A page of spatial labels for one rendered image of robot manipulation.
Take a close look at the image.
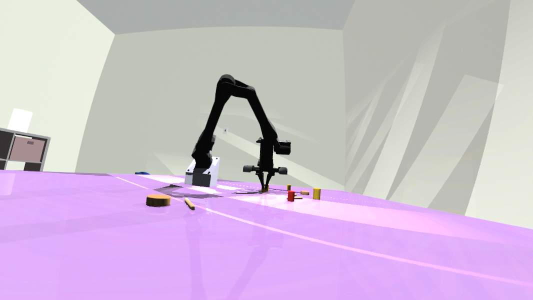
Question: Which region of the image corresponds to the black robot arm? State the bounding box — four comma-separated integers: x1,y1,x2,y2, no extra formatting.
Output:
191,74,291,169

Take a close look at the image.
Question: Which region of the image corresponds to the red cylinder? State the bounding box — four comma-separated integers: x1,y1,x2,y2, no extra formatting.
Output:
287,190,295,202

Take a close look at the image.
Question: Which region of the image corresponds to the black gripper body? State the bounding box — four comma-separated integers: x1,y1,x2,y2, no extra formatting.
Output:
243,153,288,175

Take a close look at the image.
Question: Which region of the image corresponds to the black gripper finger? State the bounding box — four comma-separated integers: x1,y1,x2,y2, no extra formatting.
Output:
255,173,264,189
265,174,275,190

